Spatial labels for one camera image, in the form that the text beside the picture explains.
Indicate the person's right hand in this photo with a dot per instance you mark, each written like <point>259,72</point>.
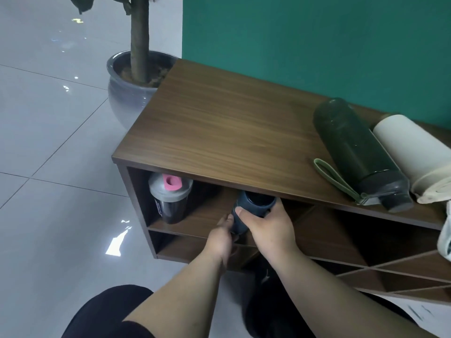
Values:
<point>273,230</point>

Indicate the person's left hand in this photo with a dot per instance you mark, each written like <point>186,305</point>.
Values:
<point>217,241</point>

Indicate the person's right thumb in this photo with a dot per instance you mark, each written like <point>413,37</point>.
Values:
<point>245,214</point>

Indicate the person's left fingers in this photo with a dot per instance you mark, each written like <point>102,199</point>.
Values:
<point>225,220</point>

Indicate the dark blue bottle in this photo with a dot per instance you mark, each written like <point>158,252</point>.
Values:
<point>255,202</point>

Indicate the person's left forearm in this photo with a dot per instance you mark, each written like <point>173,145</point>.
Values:
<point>176,299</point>

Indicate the person's right forearm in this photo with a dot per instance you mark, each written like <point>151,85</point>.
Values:
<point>334,299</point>

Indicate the shaker bottle with pink cap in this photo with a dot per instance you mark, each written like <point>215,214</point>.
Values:
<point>171,204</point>

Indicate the brown wooden shelf cabinet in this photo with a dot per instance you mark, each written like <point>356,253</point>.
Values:
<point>225,123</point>

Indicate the person's right leg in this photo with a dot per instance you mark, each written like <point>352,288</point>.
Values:
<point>278,309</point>

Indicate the person's leg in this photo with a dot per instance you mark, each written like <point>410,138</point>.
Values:
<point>278,309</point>
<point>102,313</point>

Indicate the person's left leg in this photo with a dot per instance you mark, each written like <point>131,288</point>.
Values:
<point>102,313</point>

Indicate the grey ceramic plant pot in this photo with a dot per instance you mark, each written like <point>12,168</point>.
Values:
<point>121,102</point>

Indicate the brown soil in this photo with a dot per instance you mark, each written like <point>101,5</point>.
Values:
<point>158,72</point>

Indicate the cream white bottle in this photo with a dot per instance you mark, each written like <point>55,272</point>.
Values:
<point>412,151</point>

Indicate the potted tree with dark leaves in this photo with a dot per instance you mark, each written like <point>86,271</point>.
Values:
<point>139,38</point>

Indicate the white plastic container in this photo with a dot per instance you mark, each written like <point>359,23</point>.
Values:
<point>445,235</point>

